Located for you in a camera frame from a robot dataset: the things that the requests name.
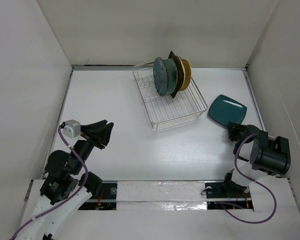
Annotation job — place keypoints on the square brown yellow plate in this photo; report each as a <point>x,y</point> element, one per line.
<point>180,74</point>

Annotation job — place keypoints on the light green flower plate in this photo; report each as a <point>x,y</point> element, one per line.
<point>172,75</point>

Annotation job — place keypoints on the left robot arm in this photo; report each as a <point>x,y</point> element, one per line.
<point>69,183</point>

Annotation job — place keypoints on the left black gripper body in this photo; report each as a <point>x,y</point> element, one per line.
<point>84,148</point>

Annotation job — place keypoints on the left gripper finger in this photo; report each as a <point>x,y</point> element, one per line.
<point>93,126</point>
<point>104,134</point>

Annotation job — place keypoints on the square dark teal plate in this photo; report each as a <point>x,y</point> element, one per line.
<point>225,110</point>

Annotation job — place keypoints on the beige bird painted plate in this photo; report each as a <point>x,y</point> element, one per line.
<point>183,67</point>

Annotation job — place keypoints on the metal wire dish rack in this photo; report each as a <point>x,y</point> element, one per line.
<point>165,111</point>

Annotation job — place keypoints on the round dark teal plate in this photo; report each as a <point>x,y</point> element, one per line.
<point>160,76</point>

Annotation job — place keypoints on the round woven bamboo plate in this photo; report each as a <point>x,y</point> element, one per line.
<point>187,74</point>

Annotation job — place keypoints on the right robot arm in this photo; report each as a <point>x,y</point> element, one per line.
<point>256,155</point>

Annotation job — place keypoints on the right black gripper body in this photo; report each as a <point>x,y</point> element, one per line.
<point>236,135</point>

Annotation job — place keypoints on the silver taped front rail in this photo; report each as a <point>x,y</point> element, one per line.
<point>161,195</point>

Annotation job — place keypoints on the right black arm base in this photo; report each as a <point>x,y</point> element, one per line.
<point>218,198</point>

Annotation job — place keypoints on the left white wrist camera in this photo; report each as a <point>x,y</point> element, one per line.
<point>71,129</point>

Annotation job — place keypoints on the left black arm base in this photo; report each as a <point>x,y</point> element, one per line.
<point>103,199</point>

